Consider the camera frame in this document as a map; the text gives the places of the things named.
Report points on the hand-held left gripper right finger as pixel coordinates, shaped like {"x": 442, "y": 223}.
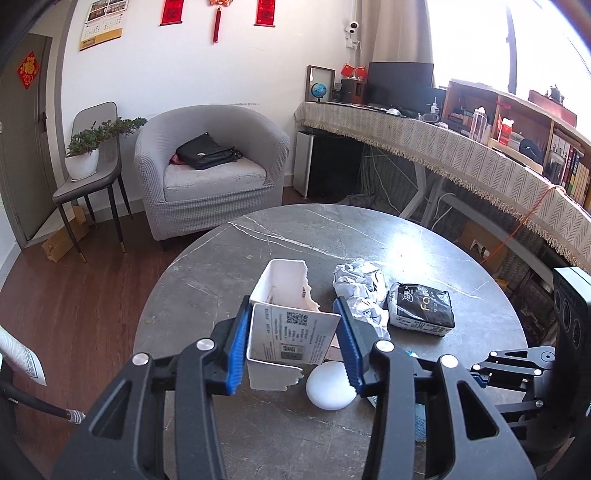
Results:
{"x": 349, "y": 355}

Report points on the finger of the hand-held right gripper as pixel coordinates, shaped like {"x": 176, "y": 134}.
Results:
{"x": 517, "y": 362}
{"x": 519, "y": 408}

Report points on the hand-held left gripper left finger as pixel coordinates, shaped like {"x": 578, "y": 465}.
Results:
{"x": 235, "y": 355}

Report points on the white paper ball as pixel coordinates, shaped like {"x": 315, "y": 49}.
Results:
{"x": 358, "y": 281}

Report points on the torn white cardboard box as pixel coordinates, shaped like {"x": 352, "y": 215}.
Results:
{"x": 281, "y": 286}

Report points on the white foam ball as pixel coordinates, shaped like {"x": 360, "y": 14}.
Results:
{"x": 325, "y": 385}

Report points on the black plastic packet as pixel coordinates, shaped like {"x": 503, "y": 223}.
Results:
{"x": 422, "y": 309}

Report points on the white power strip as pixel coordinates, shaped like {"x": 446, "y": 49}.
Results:
{"x": 480, "y": 247}

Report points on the row of books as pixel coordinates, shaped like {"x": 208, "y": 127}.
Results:
{"x": 572, "y": 166}

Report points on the grey armchair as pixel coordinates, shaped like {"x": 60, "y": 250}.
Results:
{"x": 212, "y": 184}

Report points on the grey cloth pile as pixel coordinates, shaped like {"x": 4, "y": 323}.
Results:
{"x": 383, "y": 184}

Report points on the dark blue cap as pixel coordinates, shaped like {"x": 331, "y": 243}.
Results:
{"x": 532, "y": 150}

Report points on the silver black mini fridge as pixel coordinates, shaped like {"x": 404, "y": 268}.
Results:
{"x": 304, "y": 161}

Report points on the red box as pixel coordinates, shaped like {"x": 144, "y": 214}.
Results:
{"x": 506, "y": 131}

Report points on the pink cloth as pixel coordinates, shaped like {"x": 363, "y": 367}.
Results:
{"x": 175, "y": 159}

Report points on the black leather bag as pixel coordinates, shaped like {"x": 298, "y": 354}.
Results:
{"x": 205, "y": 152}

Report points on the beige fringed desk cloth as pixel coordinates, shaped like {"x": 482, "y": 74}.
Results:
{"x": 461, "y": 147}

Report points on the brown cardboard box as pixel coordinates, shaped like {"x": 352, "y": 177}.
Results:
{"x": 60, "y": 242}

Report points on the pale patterned tablecloth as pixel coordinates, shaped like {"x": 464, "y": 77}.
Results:
{"x": 18, "y": 355}

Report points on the wooden desk shelf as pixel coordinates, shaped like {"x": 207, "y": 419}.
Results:
{"x": 521, "y": 108}

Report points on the clear bottle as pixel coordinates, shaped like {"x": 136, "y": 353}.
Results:
{"x": 479, "y": 122}

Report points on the grey dining chair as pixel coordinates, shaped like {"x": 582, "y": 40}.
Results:
{"x": 83, "y": 187}

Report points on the dark teapot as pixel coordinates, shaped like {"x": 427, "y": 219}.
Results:
{"x": 555, "y": 93}

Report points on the potted green plant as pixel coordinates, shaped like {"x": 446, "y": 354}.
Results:
{"x": 83, "y": 166}

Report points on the white round device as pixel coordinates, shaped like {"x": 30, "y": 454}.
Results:
{"x": 393, "y": 111}

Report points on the wooden speaker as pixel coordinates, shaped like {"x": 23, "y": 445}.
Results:
{"x": 352, "y": 91}

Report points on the small blue globe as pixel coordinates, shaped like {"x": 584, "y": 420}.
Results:
{"x": 318, "y": 90}

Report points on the black monitor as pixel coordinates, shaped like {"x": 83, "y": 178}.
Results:
{"x": 399, "y": 83}

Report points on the small red flag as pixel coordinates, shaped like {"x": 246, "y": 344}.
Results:
{"x": 361, "y": 72}
{"x": 346, "y": 70}

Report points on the grey door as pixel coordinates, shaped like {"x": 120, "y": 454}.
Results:
{"x": 23, "y": 138}

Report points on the beige curtain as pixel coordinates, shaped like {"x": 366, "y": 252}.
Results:
{"x": 401, "y": 32}

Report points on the red diamond door decoration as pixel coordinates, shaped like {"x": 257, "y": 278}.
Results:
{"x": 28, "y": 69}

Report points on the white desk frame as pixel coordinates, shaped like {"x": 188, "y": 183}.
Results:
{"x": 415, "y": 194}

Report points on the dark picture frame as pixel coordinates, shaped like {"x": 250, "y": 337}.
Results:
{"x": 308, "y": 83}

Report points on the white security camera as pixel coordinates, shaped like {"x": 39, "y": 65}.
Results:
{"x": 352, "y": 28}

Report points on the red knot wall hanging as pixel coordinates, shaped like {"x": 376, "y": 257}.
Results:
{"x": 216, "y": 23}

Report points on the red wall scroll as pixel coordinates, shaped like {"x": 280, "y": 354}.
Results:
{"x": 171, "y": 11}
{"x": 266, "y": 11}

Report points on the wall calendar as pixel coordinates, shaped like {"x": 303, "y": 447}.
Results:
{"x": 102, "y": 25}

